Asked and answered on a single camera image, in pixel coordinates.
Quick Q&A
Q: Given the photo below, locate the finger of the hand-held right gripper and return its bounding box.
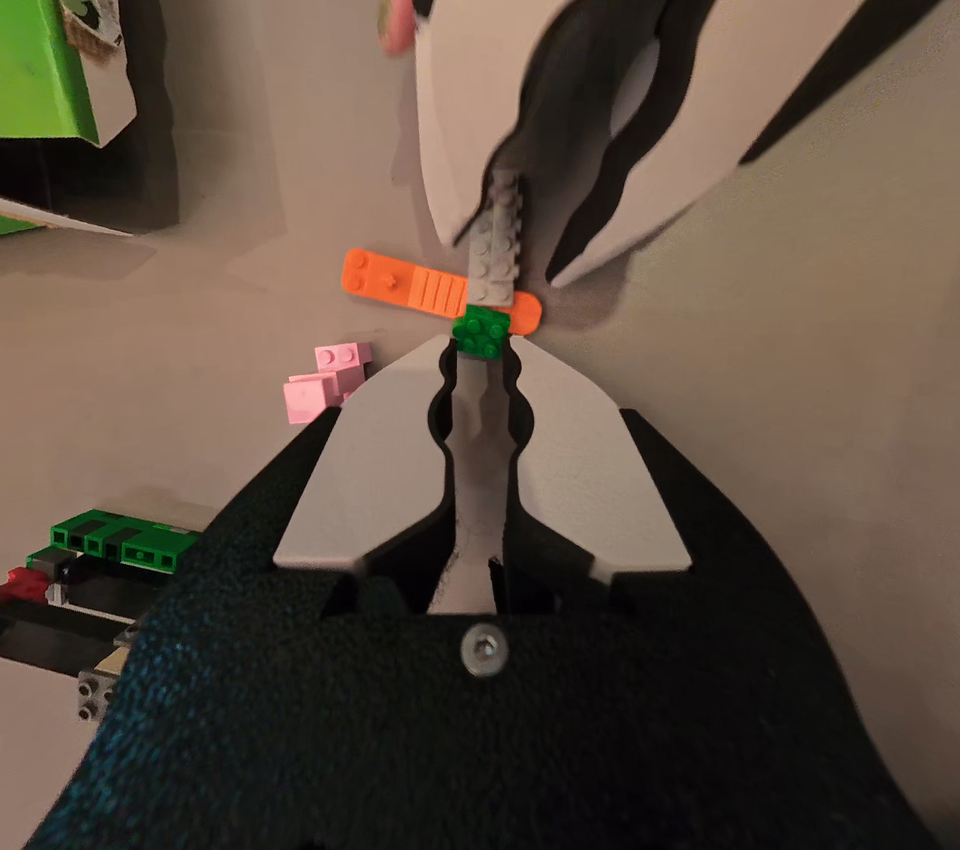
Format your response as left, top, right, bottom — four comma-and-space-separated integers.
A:
414, 0, 650, 248
546, 0, 922, 290

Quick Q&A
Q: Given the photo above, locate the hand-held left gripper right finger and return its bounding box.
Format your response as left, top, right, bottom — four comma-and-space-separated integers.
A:
502, 340, 693, 592

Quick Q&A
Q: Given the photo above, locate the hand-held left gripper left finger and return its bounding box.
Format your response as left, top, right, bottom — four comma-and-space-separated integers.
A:
273, 334, 460, 599

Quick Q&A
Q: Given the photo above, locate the green square toy brick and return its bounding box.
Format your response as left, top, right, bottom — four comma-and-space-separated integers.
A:
451, 304, 514, 362

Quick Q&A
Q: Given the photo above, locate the grey toy brick plate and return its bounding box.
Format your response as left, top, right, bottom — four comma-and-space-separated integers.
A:
466, 169, 529, 309

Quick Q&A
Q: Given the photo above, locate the pink toy brick pig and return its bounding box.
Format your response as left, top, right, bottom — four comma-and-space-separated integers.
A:
282, 342, 375, 425

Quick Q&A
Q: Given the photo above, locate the orange brick separator tool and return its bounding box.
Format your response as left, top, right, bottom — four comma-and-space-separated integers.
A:
339, 248, 543, 339

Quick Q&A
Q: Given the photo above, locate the green grey black brick build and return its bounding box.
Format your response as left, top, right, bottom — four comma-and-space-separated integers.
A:
0, 508, 205, 725

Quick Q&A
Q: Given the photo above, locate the green cardboard box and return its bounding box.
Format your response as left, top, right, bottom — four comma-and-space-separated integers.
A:
0, 0, 141, 238

